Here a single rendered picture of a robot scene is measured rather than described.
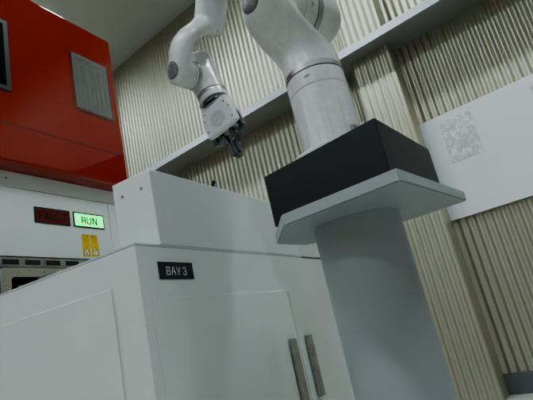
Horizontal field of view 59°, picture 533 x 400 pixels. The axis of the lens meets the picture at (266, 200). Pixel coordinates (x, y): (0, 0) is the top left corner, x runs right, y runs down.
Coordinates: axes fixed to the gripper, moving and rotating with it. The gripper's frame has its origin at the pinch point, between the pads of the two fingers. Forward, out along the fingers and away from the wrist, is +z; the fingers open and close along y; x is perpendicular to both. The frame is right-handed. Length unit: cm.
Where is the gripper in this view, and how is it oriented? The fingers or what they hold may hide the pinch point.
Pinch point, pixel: (235, 149)
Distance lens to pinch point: 124.8
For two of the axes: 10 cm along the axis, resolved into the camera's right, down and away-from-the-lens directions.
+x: 5.0, 1.4, 8.6
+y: 7.8, -5.0, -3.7
